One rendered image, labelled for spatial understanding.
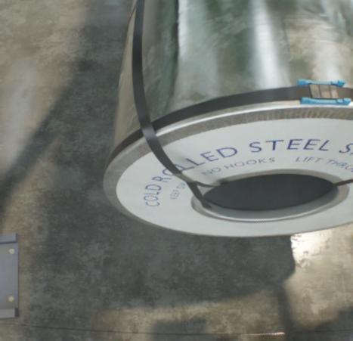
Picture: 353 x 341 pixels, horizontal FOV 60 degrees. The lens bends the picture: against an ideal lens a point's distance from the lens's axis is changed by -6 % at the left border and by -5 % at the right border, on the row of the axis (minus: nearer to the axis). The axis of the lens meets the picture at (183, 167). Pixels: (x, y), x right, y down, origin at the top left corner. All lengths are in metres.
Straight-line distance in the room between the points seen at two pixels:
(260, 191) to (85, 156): 1.22
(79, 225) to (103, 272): 0.33
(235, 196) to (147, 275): 0.75
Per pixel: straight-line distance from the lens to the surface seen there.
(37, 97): 2.63
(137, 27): 0.93
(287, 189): 1.49
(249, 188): 1.50
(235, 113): 0.69
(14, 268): 2.14
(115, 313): 1.92
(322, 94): 0.72
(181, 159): 0.87
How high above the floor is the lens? 1.89
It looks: 65 degrees down
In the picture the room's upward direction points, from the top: straight up
